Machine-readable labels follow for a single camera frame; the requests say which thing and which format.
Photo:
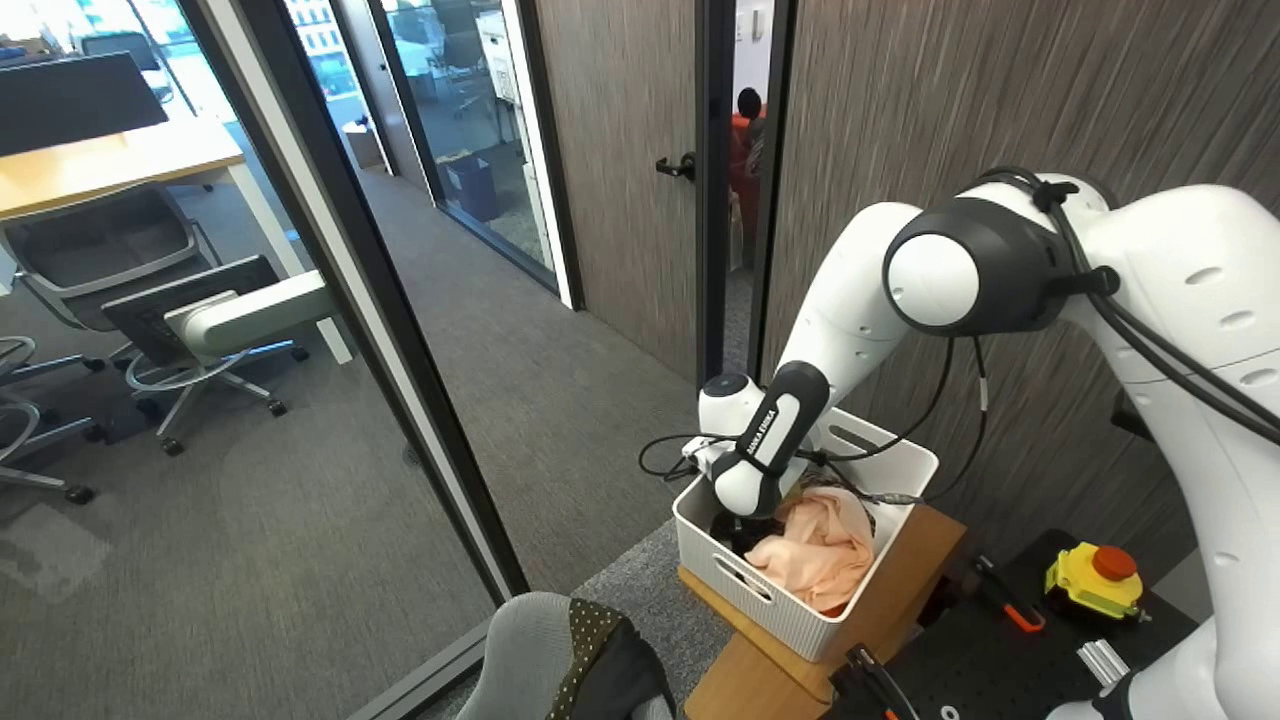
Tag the orange and black screwdriver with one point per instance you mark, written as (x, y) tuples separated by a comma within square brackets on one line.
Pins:
[(1010, 598)]

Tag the person in orange top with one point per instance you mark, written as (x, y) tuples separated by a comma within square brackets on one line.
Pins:
[(744, 163)]

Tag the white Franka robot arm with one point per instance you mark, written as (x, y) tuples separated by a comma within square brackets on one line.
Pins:
[(1202, 347)]

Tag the black mesh office chair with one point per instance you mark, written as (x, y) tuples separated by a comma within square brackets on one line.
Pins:
[(94, 252)]

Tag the wooden top office desk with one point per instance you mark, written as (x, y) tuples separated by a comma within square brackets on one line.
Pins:
[(120, 163)]

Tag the white plastic storage box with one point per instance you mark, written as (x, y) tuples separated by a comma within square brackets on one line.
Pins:
[(744, 592)]

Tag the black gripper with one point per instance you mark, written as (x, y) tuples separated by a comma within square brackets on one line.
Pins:
[(742, 523)]

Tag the silver aluminium bar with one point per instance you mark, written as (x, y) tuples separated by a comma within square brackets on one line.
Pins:
[(1105, 665)]

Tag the light grey chair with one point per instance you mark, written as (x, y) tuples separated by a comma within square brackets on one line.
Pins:
[(513, 660)]

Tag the olive green dotted sock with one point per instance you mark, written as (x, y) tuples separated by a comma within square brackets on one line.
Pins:
[(585, 653)]

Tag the black door frame post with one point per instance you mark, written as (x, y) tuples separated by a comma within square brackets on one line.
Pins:
[(712, 184)]

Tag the black computer monitor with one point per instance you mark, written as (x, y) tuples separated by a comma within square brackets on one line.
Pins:
[(75, 102)]

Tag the dark grey cloth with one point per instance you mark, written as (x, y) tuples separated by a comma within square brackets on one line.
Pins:
[(633, 680)]

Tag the black glass partition frame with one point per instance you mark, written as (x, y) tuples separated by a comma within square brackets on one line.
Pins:
[(363, 307)]

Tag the yellow emergency stop button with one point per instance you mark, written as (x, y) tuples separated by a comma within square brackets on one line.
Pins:
[(1098, 578)]

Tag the peach cloth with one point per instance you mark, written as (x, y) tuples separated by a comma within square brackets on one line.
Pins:
[(822, 547)]

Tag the grey office chair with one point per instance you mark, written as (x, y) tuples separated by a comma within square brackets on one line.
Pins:
[(202, 321)]

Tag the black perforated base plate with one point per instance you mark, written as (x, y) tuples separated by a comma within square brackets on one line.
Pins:
[(984, 665)]

